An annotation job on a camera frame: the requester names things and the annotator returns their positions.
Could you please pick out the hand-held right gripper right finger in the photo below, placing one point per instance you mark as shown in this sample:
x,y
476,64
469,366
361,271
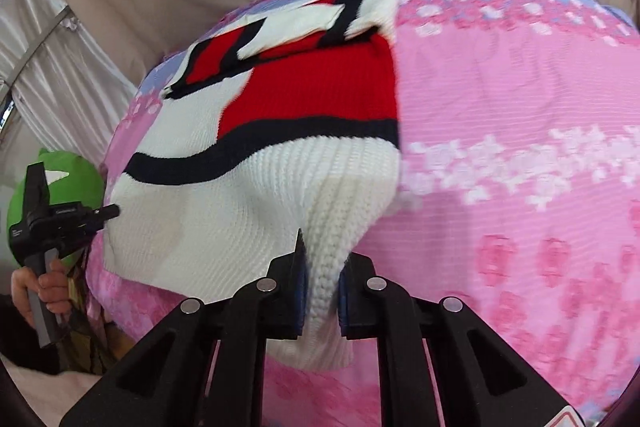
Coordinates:
x,y
344,304

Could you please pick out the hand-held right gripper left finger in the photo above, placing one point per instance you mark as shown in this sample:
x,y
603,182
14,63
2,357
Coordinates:
x,y
298,302

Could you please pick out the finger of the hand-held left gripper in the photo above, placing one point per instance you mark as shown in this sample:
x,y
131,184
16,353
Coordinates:
x,y
106,213

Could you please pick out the white red black knitted sweater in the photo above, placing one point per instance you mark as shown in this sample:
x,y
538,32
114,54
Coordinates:
x,y
200,217

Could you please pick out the person's left hand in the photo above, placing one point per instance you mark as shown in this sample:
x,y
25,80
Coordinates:
x,y
54,294

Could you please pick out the green plush toy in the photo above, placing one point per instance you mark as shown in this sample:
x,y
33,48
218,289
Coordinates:
x,y
77,187

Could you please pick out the olive patterned garment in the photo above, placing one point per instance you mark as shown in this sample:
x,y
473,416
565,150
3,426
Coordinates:
x,y
87,337

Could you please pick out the white curtain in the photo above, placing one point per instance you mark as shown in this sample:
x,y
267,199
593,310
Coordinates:
x,y
50,72

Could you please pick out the pink floral bed sheet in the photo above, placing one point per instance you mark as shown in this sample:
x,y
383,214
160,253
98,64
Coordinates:
x,y
500,107

